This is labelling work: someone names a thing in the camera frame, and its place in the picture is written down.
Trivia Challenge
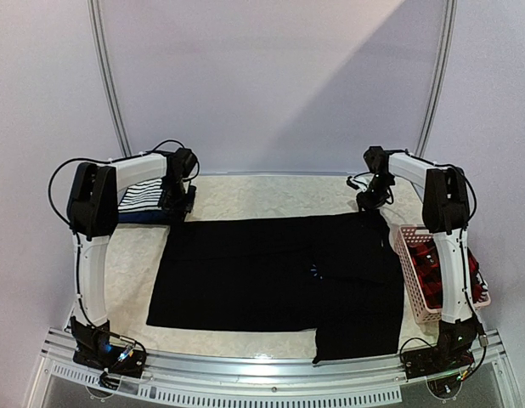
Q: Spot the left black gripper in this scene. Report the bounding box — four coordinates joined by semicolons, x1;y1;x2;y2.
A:
158;178;195;218

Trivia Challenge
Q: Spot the black white striped tank top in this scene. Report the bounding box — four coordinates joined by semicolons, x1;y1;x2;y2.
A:
118;178;163;213

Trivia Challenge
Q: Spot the black garment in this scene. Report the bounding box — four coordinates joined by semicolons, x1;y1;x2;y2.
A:
147;212;404;363

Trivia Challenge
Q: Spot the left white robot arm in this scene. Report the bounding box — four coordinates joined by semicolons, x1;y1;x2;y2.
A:
66;147;199;326

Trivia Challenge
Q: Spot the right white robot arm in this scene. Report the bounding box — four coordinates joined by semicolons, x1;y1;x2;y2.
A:
356;146;475;325

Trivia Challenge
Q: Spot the folded blue garment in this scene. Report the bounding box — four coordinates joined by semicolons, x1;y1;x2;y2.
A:
119;208;189;225

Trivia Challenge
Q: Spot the red black plaid shirt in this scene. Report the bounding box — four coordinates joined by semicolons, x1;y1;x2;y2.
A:
407;239;488;309

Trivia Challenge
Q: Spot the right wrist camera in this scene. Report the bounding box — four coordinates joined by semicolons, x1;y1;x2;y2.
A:
346;174;369;191

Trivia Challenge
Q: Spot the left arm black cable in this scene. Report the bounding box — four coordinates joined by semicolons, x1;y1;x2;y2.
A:
48;139;202;324

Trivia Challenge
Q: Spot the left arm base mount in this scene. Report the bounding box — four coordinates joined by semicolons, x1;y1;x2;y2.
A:
70;316;148;378

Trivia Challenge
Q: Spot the left aluminium corner post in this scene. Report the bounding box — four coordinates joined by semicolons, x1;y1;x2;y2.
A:
87;0;132;156

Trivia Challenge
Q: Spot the aluminium corner post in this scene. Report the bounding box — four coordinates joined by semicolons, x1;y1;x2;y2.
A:
415;0;457;156
87;0;132;156

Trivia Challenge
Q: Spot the aluminium front rail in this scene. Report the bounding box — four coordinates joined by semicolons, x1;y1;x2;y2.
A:
26;329;525;407

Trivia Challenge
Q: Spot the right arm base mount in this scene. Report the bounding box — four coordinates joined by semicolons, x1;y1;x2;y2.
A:
399;318;488;381

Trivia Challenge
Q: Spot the right aluminium corner post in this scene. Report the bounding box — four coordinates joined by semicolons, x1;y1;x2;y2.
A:
415;0;457;156

